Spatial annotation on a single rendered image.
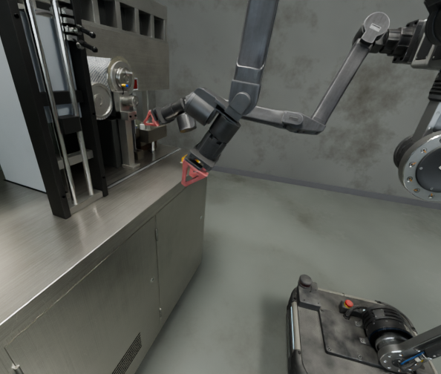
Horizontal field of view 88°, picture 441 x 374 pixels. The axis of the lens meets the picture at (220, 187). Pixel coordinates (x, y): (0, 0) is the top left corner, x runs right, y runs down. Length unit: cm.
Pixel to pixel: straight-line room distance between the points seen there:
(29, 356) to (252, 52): 77
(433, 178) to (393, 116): 248
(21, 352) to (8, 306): 13
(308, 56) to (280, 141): 97
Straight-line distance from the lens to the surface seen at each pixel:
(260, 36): 51
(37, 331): 70
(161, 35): 196
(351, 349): 138
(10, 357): 69
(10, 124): 94
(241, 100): 49
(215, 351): 148
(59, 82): 75
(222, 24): 311
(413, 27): 110
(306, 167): 323
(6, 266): 69
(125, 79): 103
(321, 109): 92
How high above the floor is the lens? 132
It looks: 27 degrees down
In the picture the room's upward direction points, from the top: 6 degrees clockwise
